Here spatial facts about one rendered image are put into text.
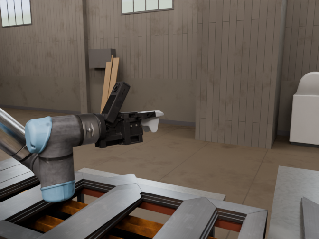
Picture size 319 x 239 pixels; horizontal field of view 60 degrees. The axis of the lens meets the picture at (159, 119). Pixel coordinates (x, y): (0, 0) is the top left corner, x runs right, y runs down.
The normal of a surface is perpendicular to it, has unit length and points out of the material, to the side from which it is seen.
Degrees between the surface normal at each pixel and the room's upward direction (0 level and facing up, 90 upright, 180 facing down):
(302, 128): 90
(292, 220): 0
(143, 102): 90
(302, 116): 90
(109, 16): 90
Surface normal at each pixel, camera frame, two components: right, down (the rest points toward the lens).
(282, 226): 0.00, -0.98
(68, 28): -0.46, 0.16
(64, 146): 0.74, 0.12
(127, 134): 0.59, 0.01
